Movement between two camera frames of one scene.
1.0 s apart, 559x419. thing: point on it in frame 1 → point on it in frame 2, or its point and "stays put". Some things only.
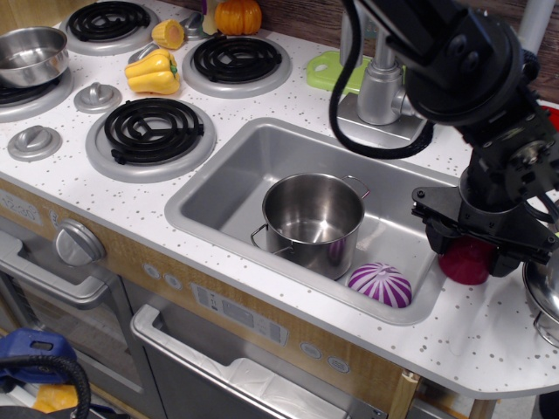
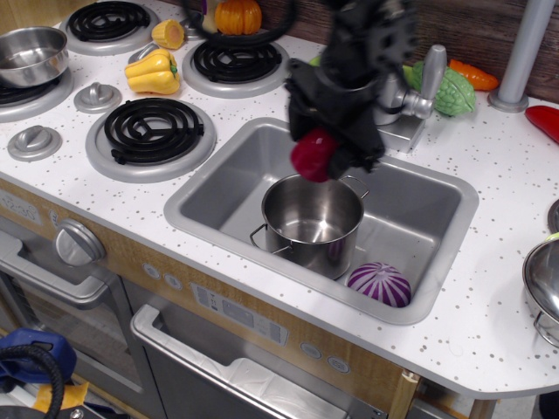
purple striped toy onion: x=383 y=283 stays put
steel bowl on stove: x=31 y=56 stays put
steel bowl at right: x=541 y=281 stays put
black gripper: x=450 y=211 → x=342 y=104
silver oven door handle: x=88 y=295 stays put
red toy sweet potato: x=465 y=261 → x=314 y=153
